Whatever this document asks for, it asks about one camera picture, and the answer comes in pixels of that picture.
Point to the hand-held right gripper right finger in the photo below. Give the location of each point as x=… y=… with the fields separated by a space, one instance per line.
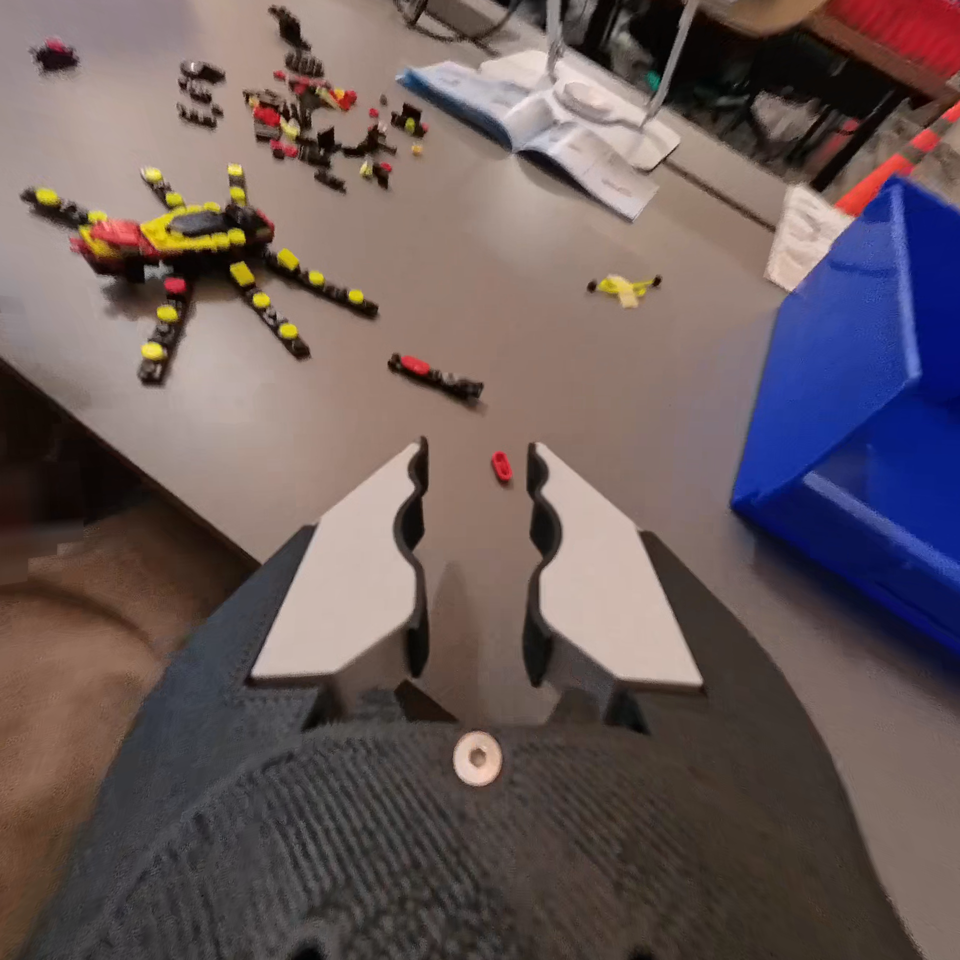
x=607 y=600

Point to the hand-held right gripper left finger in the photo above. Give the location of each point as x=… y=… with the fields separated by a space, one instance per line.
x=337 y=600

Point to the small red lego plate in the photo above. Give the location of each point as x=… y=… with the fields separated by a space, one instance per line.
x=501 y=466

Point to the black lego strip red tile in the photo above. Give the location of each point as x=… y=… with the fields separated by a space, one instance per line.
x=414 y=365

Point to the yellow black lego spider model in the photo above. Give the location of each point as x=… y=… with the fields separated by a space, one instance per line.
x=187 y=225

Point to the pile of lego pieces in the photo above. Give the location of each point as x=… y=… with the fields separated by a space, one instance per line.
x=300 y=127

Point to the red and black lego piece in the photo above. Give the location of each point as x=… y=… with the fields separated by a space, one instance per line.
x=54 y=54

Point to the beige tape piece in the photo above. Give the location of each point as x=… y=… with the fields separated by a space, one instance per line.
x=628 y=298

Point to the blue plastic bin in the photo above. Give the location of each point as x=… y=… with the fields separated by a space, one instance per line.
x=825 y=360

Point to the white paper sheet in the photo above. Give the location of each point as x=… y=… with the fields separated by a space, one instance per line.
x=806 y=232

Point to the open instruction booklet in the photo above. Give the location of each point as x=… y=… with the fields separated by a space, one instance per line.
x=600 y=172

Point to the white monitor stand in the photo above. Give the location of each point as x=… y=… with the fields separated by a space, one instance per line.
x=585 y=97

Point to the brown wooden table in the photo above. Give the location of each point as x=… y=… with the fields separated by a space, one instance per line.
x=862 y=56

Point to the red ribbed object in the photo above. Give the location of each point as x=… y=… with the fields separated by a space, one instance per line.
x=900 y=30

